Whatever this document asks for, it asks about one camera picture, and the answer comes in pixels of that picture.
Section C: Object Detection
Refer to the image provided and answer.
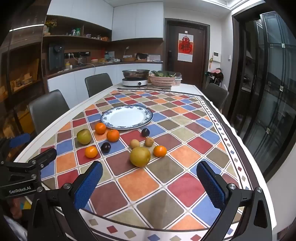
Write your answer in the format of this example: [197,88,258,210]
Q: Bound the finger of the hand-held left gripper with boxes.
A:
[0,133,31,161]
[0,148,57,173]

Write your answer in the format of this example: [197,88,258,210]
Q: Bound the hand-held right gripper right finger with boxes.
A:
[196,161,277,241]

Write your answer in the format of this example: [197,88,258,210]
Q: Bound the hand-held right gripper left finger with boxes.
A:
[26,160,109,241]

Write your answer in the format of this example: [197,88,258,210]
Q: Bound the orange mandarin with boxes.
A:
[106,129,120,142]
[95,123,107,135]
[85,146,98,159]
[153,145,167,157]

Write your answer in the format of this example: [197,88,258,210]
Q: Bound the green pear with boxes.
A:
[76,128,92,145]

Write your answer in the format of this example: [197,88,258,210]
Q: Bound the yellow pear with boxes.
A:
[129,146,151,168]

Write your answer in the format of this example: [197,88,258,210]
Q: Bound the blue patterned white plate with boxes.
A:
[100,105,154,130]

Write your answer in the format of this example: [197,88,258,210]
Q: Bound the grey dining chair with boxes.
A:
[205,83,229,111]
[28,90,70,136]
[85,73,114,98]

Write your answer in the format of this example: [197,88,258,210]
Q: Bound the colourful checkered tablecloth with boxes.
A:
[14,88,275,241]

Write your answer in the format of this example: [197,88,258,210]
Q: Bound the white lower cabinets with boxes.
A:
[47,62,163,98]

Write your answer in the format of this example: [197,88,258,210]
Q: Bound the white cabinets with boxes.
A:
[47,62,163,98]
[47,0,164,42]

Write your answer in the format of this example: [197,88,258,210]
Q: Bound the black water dispenser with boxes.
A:
[48,43,65,71]

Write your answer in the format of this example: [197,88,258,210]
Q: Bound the black framed glass door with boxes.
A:
[232,11,296,181]

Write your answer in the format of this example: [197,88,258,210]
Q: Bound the dark rack with pink cloth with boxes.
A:
[205,68,224,85]

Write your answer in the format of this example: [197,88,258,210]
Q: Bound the white induction cooker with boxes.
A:
[122,78,148,88]

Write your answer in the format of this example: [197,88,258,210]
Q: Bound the pink plastic basket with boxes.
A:
[148,74,178,88]

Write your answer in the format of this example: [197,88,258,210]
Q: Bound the flower vase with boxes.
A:
[44,20,57,35]

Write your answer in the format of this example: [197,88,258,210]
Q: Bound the leafy green vegetables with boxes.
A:
[151,71,177,78]

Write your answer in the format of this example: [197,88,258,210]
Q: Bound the dark brown door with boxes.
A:
[165,20,210,90]

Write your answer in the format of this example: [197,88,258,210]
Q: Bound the white upper cabinets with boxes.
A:
[47,0,164,42]

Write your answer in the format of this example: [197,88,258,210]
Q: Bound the red wall calendar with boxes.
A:
[178,33,193,62]

